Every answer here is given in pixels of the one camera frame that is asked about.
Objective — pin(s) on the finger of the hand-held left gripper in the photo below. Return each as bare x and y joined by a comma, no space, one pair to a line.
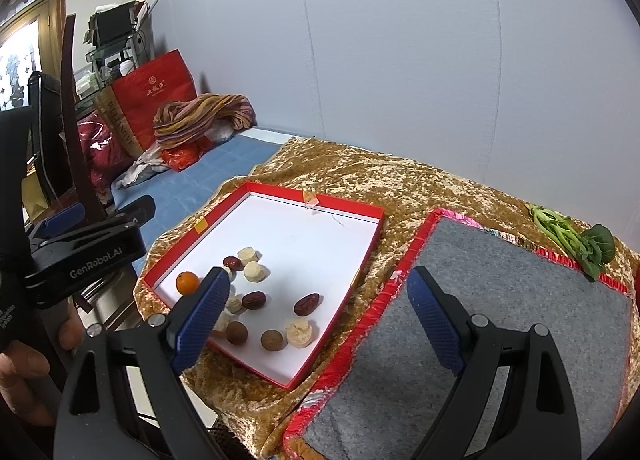
135,210
62,220

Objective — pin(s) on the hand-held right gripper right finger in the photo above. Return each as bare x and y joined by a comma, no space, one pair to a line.
430,325

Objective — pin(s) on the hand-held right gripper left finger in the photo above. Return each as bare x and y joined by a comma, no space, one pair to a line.
200,320

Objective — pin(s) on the red cardboard box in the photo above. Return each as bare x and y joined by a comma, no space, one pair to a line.
310,250

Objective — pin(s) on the person's left hand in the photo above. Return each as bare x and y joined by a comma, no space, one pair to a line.
20,370

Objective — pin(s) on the brown longan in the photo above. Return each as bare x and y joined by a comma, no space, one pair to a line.
236,332

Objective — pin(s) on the small orange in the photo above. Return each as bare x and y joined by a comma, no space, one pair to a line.
187,283

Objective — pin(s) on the white cloth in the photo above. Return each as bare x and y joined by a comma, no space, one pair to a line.
142,167

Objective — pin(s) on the grey felt mat red trim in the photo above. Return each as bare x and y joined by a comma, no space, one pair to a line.
500,315

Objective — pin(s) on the red plastic bag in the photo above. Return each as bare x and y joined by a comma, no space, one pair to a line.
182,156

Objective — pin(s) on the walnut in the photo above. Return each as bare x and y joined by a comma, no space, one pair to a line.
273,340

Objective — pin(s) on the blue bed sheet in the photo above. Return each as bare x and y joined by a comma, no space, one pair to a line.
210,180

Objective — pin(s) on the dark wooden chair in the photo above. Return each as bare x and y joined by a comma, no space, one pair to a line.
75,140

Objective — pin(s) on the black chair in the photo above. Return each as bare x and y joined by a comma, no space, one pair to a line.
47,140

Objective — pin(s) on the striped knitted cloth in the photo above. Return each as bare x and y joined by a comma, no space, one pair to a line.
200,115

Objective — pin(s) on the red paper bag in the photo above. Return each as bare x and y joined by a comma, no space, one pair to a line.
155,90

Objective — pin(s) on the gold velvet cloth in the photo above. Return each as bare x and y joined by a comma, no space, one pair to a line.
375,175

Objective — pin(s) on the wooden framed window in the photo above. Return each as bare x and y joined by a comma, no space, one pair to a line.
25,55

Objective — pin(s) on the metal shelf rack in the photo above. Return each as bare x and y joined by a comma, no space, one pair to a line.
117,35

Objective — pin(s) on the green leafy vegetable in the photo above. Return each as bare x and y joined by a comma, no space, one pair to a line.
590,245

